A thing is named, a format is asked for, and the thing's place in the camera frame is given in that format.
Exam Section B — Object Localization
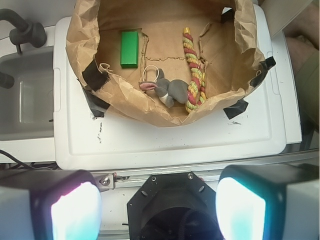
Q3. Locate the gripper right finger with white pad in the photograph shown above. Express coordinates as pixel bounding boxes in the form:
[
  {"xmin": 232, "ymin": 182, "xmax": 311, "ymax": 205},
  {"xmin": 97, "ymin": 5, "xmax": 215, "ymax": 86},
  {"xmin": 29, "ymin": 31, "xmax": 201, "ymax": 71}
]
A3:
[{"xmin": 215, "ymin": 163, "xmax": 320, "ymax": 240}]

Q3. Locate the brown paper bag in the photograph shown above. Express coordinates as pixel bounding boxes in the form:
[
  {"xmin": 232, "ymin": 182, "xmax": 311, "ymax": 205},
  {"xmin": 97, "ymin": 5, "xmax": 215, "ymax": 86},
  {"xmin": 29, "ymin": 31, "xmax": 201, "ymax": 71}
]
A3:
[{"xmin": 66, "ymin": 0, "xmax": 275, "ymax": 127}]

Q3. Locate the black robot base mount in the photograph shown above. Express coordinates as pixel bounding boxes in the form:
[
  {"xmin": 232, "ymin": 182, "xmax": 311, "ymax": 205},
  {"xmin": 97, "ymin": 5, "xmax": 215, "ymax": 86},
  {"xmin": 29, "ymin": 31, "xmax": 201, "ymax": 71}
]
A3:
[{"xmin": 127, "ymin": 172, "xmax": 224, "ymax": 240}]

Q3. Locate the black faucet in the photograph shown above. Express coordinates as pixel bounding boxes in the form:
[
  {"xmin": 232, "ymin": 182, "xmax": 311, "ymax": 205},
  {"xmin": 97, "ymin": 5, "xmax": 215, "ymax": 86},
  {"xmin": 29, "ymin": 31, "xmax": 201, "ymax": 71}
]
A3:
[{"xmin": 0, "ymin": 8, "xmax": 47, "ymax": 55}]

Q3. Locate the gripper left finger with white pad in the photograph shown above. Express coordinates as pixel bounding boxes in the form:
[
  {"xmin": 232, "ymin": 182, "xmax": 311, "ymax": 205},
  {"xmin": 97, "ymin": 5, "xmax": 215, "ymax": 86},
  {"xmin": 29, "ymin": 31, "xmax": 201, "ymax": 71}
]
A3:
[{"xmin": 0, "ymin": 169, "xmax": 102, "ymax": 240}]

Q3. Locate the white plastic tray lid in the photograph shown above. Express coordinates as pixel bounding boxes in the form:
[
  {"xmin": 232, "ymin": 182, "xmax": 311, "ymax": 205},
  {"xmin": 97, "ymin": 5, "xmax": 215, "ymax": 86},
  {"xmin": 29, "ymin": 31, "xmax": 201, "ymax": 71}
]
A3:
[{"xmin": 53, "ymin": 5, "xmax": 302, "ymax": 171}]

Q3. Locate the grey sink basin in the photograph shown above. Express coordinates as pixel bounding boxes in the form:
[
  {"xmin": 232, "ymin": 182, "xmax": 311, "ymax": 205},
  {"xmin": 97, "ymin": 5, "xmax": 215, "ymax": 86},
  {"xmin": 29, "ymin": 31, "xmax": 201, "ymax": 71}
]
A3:
[{"xmin": 0, "ymin": 46, "xmax": 55, "ymax": 163}]

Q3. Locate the aluminium rail with bracket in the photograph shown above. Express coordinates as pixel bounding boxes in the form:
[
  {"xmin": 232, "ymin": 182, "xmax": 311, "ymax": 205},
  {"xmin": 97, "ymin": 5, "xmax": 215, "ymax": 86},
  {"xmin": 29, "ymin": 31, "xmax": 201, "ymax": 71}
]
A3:
[{"xmin": 94, "ymin": 159, "xmax": 320, "ymax": 193}]

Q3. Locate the grey plush mouse toy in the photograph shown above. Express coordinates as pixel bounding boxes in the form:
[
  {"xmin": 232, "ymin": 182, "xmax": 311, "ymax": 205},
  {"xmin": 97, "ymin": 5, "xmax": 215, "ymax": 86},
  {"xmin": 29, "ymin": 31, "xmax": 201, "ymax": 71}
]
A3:
[{"xmin": 139, "ymin": 68, "xmax": 189, "ymax": 108}]

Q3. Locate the green rectangular block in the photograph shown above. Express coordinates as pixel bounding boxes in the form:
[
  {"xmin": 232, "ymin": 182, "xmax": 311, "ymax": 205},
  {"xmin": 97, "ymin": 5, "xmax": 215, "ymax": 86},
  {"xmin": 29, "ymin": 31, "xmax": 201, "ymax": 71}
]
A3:
[{"xmin": 120, "ymin": 31, "xmax": 139, "ymax": 68}]

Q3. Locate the multicolored twisted rope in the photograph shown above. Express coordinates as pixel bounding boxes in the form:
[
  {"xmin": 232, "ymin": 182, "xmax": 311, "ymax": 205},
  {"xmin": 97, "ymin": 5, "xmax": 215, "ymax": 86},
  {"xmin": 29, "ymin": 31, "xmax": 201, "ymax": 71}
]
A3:
[{"xmin": 181, "ymin": 26, "xmax": 208, "ymax": 113}]

